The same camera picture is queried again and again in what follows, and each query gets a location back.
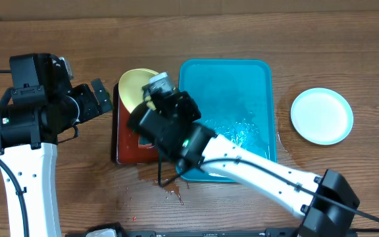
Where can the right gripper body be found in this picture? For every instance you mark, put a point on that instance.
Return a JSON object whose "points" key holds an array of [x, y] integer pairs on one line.
{"points": [[188, 114]]}

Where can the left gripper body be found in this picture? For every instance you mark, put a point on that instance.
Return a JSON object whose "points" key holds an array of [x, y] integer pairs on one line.
{"points": [[87, 108]]}

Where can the yellow-green plate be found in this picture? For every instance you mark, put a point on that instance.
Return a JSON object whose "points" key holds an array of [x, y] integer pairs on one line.
{"points": [[130, 86]]}

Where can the green and orange sponge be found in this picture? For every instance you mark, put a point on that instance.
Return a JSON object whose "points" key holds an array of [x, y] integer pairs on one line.
{"points": [[144, 143]]}

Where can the light blue plate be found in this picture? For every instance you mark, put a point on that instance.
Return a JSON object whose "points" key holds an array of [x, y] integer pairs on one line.
{"points": [[322, 116]]}

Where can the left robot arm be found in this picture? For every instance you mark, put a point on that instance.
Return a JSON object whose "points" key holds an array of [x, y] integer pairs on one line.
{"points": [[41, 104]]}

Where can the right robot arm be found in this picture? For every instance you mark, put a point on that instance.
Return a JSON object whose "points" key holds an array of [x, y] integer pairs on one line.
{"points": [[325, 204]]}

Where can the blue plastic tray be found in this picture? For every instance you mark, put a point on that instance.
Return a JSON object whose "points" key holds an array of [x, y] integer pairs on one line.
{"points": [[235, 99]]}

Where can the black tray with red water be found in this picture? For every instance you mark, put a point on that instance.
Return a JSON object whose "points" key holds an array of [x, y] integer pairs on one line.
{"points": [[124, 142]]}

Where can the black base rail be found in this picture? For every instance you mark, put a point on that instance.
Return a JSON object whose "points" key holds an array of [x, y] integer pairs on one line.
{"points": [[116, 230]]}

